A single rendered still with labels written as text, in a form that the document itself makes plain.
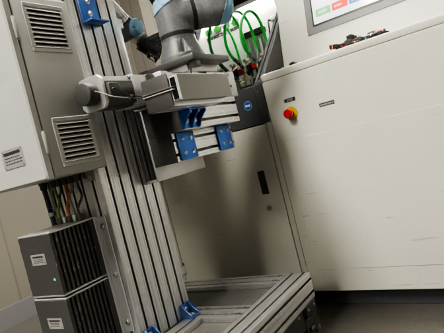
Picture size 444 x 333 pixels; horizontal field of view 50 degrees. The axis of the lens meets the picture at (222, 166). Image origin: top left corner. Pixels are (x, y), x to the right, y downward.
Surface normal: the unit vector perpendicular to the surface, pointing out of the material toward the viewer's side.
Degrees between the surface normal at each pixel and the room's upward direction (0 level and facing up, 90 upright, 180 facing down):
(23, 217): 90
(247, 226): 90
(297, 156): 90
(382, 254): 90
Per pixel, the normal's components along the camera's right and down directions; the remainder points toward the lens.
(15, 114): -0.51, 0.16
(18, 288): 0.83, -0.18
